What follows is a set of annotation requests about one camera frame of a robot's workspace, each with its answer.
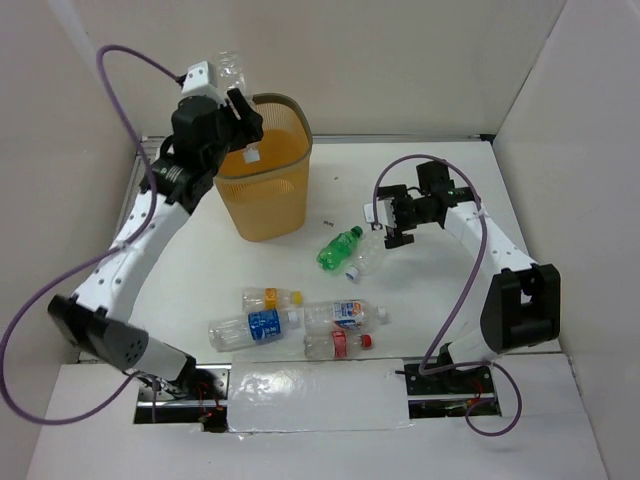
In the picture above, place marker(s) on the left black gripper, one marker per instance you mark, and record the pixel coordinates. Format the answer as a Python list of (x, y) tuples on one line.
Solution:
[(240, 118)]

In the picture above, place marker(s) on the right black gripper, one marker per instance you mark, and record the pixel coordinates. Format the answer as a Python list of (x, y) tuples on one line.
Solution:
[(396, 191)]

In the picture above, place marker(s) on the clear bottle white cap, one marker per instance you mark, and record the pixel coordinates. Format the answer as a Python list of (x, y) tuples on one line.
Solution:
[(368, 256)]

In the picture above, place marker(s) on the clear unlabelled plastic bottle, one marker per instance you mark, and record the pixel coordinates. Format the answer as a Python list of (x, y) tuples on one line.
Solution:
[(231, 76)]

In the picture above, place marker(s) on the blue label plastic bottle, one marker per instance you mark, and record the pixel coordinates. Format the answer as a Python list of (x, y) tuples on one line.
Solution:
[(252, 329)]

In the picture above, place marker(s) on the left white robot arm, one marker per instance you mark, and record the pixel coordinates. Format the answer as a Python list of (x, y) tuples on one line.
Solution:
[(96, 316)]

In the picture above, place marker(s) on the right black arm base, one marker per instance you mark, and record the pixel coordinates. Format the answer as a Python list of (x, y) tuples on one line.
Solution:
[(449, 394)]

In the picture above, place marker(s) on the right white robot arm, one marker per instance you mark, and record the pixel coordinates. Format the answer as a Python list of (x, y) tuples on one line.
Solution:
[(522, 307)]

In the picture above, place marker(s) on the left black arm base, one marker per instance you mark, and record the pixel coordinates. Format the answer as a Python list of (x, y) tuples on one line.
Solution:
[(204, 407)]

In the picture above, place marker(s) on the orange mesh waste bin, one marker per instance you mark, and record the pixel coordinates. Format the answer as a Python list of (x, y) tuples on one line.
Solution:
[(267, 198)]

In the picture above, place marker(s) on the green plastic bottle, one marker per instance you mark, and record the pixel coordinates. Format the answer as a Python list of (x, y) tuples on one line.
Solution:
[(339, 249)]

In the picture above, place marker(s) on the white orange label bottle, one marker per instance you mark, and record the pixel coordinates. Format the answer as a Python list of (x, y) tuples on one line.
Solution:
[(355, 315)]

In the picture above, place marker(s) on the red label red cap bottle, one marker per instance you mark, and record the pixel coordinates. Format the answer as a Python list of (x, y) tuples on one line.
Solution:
[(336, 345)]

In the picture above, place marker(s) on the orange label yellow cap bottle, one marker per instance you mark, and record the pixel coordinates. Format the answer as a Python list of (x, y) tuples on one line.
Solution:
[(270, 298)]

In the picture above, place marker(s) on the white taped cover plate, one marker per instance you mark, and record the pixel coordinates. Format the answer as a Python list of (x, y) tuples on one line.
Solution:
[(292, 397)]

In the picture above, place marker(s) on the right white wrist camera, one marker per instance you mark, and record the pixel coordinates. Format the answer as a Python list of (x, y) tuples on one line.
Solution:
[(380, 214)]

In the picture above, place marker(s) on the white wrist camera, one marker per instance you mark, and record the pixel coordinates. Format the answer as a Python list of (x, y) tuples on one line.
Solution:
[(380, 214), (201, 80)]

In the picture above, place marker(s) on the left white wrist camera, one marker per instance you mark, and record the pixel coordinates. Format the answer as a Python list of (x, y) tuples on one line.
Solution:
[(201, 80)]

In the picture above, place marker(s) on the aluminium frame rail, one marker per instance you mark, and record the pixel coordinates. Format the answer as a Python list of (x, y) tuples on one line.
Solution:
[(154, 220)]

